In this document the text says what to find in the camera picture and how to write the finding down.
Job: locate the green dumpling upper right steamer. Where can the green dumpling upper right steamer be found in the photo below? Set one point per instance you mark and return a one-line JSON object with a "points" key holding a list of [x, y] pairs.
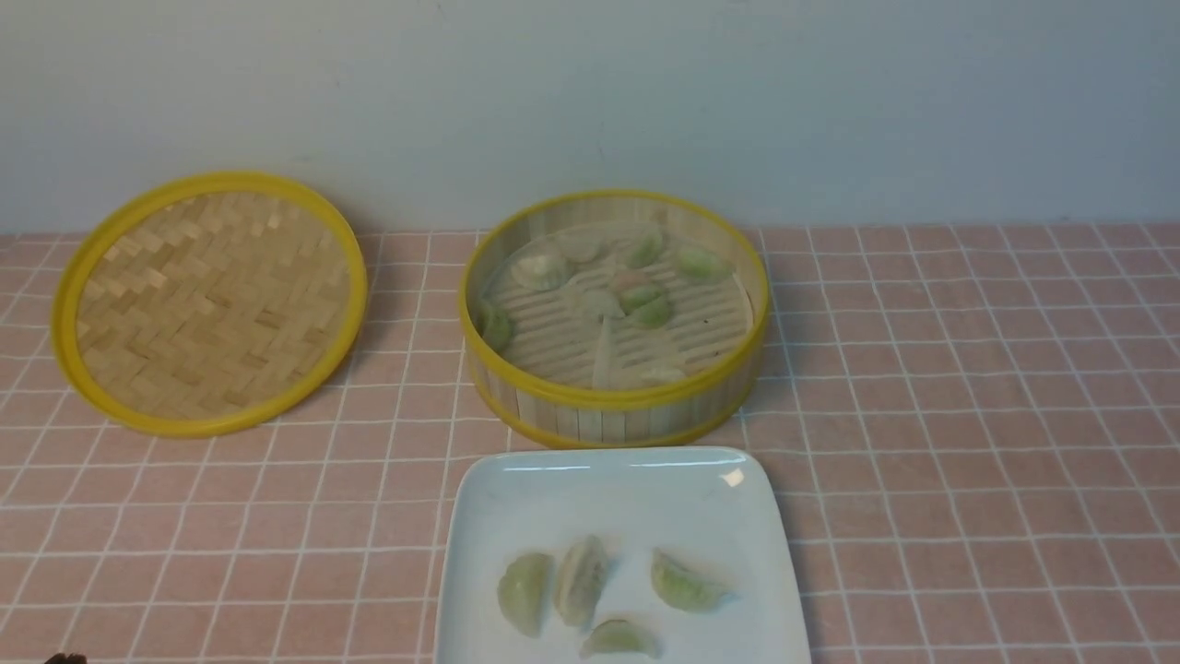
{"points": [[696, 264]]}

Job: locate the green dumpling lower centre steamer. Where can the green dumpling lower centre steamer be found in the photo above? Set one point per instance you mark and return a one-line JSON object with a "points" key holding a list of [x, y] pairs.
{"points": [[653, 314]]}

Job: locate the yellow-rimmed bamboo steamer lid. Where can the yellow-rimmed bamboo steamer lid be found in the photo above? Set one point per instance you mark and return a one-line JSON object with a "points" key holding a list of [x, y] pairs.
{"points": [[210, 304]]}

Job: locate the pink checkered tablecloth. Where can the pink checkered tablecloth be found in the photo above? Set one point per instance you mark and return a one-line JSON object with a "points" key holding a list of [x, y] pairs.
{"points": [[972, 434]]}

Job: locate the white dumpling centre of steamer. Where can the white dumpling centre of steamer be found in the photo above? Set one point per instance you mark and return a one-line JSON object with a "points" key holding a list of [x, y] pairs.
{"points": [[598, 305]]}

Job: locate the white dumpling upper left steamer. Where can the white dumpling upper left steamer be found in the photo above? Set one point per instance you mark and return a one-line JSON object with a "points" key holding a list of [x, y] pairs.
{"points": [[541, 272]]}

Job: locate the green dumpling at plate bottom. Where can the green dumpling at plate bottom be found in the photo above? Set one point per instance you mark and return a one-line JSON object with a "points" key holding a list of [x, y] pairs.
{"points": [[620, 636]]}

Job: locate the white square plate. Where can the white square plate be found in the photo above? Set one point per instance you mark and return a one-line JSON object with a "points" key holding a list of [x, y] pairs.
{"points": [[711, 508]]}

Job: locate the green dumpling steamer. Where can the green dumpling steamer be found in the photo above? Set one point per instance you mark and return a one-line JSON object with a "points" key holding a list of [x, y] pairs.
{"points": [[653, 314], [696, 264]]}

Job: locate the green dumpling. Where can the green dumpling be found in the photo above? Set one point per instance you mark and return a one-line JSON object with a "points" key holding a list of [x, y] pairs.
{"points": [[495, 326], [620, 636], [637, 296], [684, 589], [644, 249], [522, 591]]}

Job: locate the pale white dumpling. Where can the pale white dumpling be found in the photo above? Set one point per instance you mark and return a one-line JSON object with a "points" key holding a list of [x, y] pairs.
{"points": [[580, 581]]}

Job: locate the yellow-rimmed bamboo steamer basket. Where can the yellow-rimmed bamboo steamer basket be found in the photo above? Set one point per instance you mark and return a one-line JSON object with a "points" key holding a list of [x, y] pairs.
{"points": [[564, 382]]}

